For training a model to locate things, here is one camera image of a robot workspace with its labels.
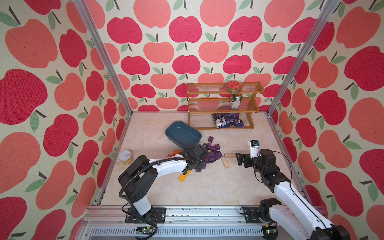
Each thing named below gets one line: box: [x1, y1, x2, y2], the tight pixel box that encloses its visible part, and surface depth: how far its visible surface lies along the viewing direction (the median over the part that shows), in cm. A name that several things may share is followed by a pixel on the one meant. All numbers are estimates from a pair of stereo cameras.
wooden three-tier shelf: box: [187, 81, 265, 130], surface depth 117 cm
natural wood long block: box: [221, 156, 230, 169], surface depth 95 cm
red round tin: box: [226, 80, 243, 95], surface depth 92 cm
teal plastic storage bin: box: [165, 121, 202, 150], surface depth 110 cm
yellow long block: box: [178, 170, 192, 182], surface depth 88 cm
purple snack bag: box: [212, 113, 245, 129], surface depth 109 cm
